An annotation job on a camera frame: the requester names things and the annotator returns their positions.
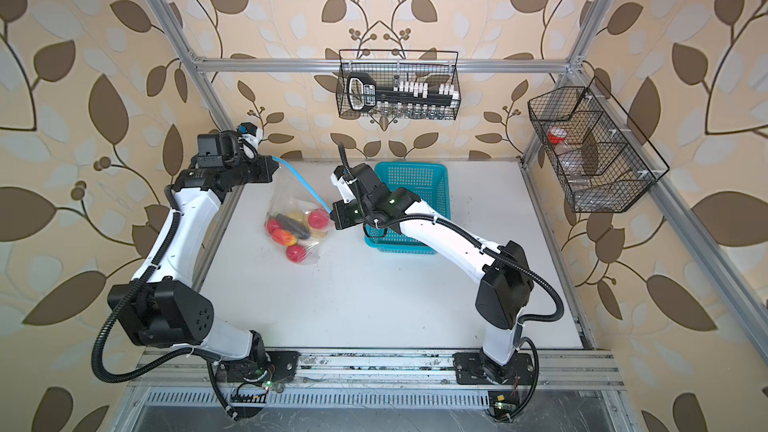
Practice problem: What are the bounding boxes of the red toy apple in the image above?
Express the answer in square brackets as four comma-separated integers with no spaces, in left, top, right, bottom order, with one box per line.
[305,209,330,231]

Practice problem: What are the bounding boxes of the clear zip top bag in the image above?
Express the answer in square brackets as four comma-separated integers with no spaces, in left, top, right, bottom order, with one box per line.
[263,158,332,266]

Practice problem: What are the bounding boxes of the dark toy eggplant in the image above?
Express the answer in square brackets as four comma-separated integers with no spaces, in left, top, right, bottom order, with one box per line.
[275,214,311,240]

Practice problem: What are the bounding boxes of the red toy tomato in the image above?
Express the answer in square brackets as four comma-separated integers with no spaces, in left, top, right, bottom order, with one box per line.
[265,217,281,235]
[286,244,307,264]

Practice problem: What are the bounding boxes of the yellow toy potato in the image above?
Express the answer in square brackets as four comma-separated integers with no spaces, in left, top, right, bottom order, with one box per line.
[286,211,308,226]

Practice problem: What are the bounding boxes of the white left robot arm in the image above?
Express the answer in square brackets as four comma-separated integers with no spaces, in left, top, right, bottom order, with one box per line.
[91,122,279,383]

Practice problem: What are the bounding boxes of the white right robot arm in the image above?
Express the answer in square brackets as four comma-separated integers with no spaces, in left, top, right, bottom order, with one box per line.
[330,145,565,384]

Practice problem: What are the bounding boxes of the teal plastic basket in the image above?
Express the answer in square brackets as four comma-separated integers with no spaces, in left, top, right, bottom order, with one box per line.
[364,161,451,255]

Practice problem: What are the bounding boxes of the red capped clear bottle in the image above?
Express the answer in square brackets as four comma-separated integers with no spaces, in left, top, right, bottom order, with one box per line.
[547,127,580,159]

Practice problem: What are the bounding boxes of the back black wire basket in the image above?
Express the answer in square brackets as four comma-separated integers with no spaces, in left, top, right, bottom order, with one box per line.
[335,47,462,121]

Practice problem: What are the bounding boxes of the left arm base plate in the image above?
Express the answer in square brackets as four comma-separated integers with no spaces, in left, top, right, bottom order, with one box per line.
[221,349,300,384]

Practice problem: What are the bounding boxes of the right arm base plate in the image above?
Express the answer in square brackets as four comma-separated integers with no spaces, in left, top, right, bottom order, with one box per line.
[453,352,534,386]

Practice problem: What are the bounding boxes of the side black wire basket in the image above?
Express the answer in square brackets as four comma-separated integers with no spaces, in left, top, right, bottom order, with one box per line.
[527,77,670,213]

